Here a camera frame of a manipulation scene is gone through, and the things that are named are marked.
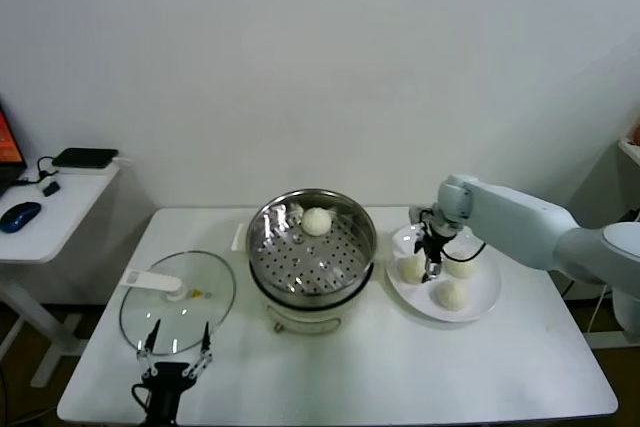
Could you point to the white side table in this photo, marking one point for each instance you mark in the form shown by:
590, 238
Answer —
65, 207

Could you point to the small yellow lid sticker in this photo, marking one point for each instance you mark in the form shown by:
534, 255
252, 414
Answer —
198, 292

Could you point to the small black adapter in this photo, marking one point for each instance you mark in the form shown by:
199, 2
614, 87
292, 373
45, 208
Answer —
50, 189

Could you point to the blue computer mouse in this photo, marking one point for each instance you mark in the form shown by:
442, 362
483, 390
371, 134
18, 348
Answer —
19, 217

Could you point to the round glass pot lid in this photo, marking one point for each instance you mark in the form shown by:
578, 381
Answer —
210, 307

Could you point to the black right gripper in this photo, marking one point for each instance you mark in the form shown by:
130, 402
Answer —
435, 244

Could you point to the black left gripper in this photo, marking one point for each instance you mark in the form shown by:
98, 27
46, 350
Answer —
167, 387

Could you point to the stainless perforated steamer basket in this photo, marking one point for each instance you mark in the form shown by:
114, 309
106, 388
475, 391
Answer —
345, 252

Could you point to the white table foot frame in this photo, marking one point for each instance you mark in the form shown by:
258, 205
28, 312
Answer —
602, 339

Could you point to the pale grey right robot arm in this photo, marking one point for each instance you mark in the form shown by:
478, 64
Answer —
525, 227

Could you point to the flat black box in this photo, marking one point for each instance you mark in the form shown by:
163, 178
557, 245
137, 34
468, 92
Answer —
85, 158

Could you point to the white shelf board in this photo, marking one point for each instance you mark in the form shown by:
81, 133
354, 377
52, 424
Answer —
631, 152

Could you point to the orange round object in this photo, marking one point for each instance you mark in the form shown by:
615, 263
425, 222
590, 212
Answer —
635, 134

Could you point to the white steamed baozi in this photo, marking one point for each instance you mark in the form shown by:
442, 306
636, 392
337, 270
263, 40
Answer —
462, 268
316, 221
410, 269
452, 295

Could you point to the white round plate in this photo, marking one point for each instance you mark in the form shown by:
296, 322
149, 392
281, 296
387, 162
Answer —
485, 292

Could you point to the black laptop with red screen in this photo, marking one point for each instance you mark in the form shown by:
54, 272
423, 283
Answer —
10, 147

